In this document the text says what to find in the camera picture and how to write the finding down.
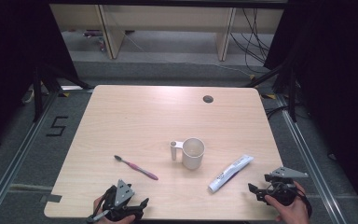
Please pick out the white toothpaste tube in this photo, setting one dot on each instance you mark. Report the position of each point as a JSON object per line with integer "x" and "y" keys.
{"x": 230, "y": 174}

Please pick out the white cup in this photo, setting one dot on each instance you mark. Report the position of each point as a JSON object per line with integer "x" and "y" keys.
{"x": 193, "y": 155}

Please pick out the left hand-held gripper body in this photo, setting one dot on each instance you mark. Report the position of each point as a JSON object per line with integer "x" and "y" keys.
{"x": 122, "y": 194}

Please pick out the person's left hand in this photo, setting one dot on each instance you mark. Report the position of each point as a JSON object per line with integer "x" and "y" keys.
{"x": 98, "y": 207}

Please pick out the yellow black floor tape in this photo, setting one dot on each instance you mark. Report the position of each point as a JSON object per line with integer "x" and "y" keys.
{"x": 268, "y": 96}
{"x": 64, "y": 94}

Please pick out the small clutter under desk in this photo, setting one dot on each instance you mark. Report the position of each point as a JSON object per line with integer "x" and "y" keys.
{"x": 98, "y": 39}

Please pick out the pink toothbrush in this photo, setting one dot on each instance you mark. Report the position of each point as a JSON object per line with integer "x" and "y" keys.
{"x": 138, "y": 169}

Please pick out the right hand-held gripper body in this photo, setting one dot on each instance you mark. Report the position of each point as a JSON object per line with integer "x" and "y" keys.
{"x": 284, "y": 193}

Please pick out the aluminium floor rail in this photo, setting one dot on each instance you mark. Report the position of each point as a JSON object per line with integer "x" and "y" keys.
{"x": 310, "y": 161}
{"x": 15, "y": 158}

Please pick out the person's right hand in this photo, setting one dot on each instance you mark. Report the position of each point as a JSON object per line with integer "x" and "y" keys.
{"x": 292, "y": 213}

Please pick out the beige wooden desk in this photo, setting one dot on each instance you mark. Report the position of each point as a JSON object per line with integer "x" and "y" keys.
{"x": 167, "y": 18}

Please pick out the black metal stand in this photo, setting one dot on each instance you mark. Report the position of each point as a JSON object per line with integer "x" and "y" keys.
{"x": 43, "y": 84}
{"x": 287, "y": 84}

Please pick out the round table grommet hole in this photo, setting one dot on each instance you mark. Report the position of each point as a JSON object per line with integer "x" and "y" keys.
{"x": 208, "y": 99}

